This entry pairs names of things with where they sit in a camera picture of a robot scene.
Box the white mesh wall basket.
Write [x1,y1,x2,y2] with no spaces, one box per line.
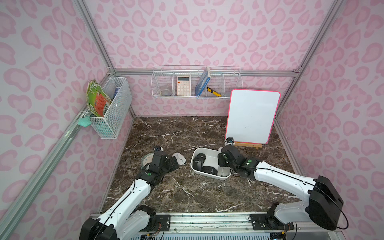
[88,77,133,140]

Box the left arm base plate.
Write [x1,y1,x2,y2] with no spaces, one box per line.
[141,215,171,232]

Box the teal clip holder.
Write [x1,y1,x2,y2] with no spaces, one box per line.
[78,116,92,128]

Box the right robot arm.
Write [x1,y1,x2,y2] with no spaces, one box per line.
[218,145,345,231]

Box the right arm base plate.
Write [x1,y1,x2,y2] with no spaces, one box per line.
[248,214,295,232]

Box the black mouse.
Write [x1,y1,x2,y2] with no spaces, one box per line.
[192,153,206,172]
[202,166,218,176]

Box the blue book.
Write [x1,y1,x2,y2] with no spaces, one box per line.
[195,67,211,97]

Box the yellow utility knife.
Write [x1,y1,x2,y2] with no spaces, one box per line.
[207,87,222,97]

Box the wooden easel stand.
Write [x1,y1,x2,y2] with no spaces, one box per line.
[234,142,263,150]

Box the white pink mouse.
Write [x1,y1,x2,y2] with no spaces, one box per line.
[172,153,187,166]

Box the white storage box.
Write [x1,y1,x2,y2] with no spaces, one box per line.
[190,148,231,181]

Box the pink white calculator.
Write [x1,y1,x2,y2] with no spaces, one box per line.
[176,76,191,97]

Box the green round clock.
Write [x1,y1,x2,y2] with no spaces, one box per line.
[141,153,154,169]

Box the green snack bag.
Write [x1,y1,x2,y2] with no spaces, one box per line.
[86,80,112,118]

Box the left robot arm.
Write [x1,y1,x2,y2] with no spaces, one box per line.
[79,150,179,240]

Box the white wire wall shelf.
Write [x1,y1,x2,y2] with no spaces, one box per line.
[151,65,243,98]

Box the clear tape roll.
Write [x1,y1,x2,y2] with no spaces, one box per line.
[160,85,173,96]

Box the white board pink frame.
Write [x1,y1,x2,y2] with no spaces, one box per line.
[225,89,281,145]

